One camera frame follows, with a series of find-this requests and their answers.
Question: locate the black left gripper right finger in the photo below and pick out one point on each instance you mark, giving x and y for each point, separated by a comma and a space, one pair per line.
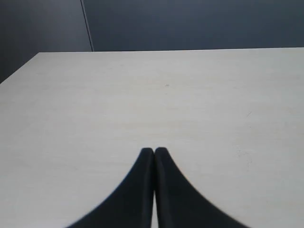
179, 204

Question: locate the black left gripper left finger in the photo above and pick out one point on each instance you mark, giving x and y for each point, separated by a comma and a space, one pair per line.
130, 205

